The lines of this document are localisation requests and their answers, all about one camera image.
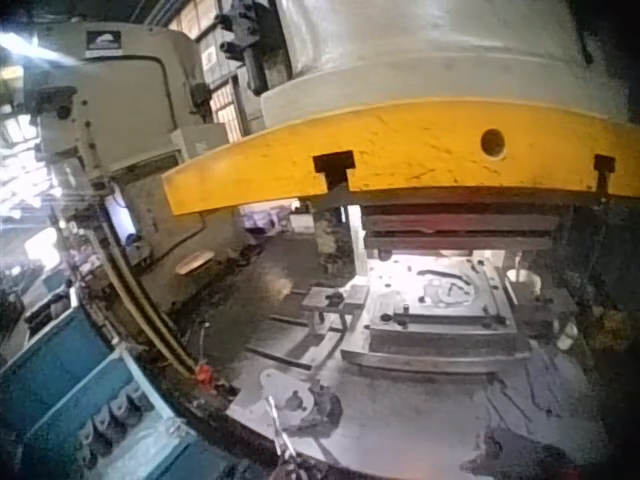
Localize person's left hand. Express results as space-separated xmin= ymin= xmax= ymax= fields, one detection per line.
xmin=270 ymin=451 xmax=322 ymax=480

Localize person's right hand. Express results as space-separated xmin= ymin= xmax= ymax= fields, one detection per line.
xmin=459 ymin=427 xmax=582 ymax=480

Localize metal tongs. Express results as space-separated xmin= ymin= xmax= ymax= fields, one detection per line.
xmin=264 ymin=394 xmax=302 ymax=467

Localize dark metal part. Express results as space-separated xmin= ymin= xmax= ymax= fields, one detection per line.
xmin=308 ymin=383 xmax=345 ymax=427

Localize flat metal blank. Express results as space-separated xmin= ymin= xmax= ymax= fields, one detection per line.
xmin=258 ymin=367 xmax=321 ymax=427

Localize grey cloth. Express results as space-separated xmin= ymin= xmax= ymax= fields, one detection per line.
xmin=478 ymin=344 xmax=604 ymax=451

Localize steel lower die block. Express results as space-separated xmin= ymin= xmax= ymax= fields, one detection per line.
xmin=341 ymin=255 xmax=532 ymax=375

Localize small white container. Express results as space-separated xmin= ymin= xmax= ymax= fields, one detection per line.
xmin=556 ymin=322 xmax=580 ymax=352

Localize stamped metal part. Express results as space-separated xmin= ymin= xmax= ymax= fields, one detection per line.
xmin=421 ymin=278 xmax=477 ymax=307

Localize steel clamp block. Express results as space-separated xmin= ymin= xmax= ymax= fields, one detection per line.
xmin=301 ymin=284 xmax=370 ymax=335

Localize white cup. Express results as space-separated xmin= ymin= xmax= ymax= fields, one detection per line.
xmin=504 ymin=267 xmax=542 ymax=297

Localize dark upper die plate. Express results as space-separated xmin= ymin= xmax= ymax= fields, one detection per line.
xmin=359 ymin=203 xmax=562 ymax=252

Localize blue crate of metal parts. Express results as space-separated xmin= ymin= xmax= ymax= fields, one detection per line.
xmin=0 ymin=303 xmax=201 ymax=480

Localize white press with yellow slide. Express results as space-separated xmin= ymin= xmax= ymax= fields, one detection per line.
xmin=162 ymin=0 xmax=640 ymax=217

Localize beige press machine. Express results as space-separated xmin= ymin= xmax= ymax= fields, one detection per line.
xmin=22 ymin=22 xmax=254 ymax=314

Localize black lever mechanism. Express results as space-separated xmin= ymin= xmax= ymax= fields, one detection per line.
xmin=214 ymin=0 xmax=294 ymax=97

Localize red hose fitting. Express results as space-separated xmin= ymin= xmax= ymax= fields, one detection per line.
xmin=194 ymin=361 xmax=217 ymax=389

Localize yellow hoses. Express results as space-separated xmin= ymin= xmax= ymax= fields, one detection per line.
xmin=98 ymin=219 xmax=199 ymax=377

